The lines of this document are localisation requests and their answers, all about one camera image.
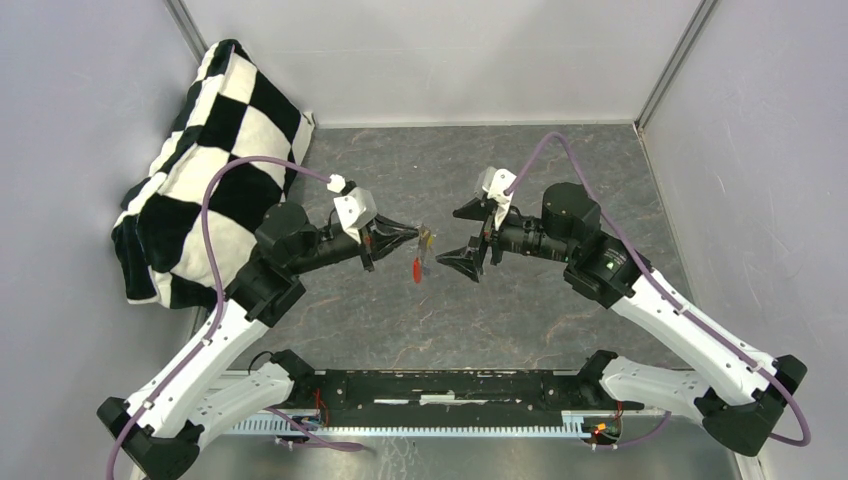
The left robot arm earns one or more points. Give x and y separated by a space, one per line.
165 425

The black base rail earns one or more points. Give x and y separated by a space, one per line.
450 398

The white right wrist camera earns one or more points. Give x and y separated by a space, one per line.
492 184

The white toothed cable duct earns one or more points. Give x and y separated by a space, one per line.
270 424

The electronics board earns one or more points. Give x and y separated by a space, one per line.
310 422
607 432

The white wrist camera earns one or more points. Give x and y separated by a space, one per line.
492 184
355 205

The red key tag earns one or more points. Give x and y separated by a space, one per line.
418 270

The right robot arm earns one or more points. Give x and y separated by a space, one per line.
736 392

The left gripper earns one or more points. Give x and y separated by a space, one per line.
376 237

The left electronics board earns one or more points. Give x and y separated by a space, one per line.
310 422

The black white checkered pillow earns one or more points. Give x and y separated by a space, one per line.
232 115

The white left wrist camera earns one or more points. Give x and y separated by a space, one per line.
355 205

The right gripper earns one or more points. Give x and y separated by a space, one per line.
467 260

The right electronics board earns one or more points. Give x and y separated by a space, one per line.
607 432

